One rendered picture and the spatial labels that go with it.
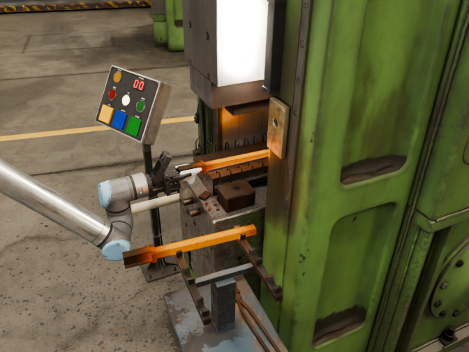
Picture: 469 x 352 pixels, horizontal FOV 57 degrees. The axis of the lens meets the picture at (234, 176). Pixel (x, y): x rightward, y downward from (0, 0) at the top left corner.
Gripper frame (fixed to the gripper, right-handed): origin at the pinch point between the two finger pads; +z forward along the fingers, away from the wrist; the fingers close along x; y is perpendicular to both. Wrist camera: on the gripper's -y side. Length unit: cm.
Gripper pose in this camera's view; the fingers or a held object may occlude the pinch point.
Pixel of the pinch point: (197, 166)
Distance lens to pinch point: 164.6
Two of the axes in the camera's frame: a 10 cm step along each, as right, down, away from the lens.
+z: 9.0, -2.3, 3.6
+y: 0.0, 8.4, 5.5
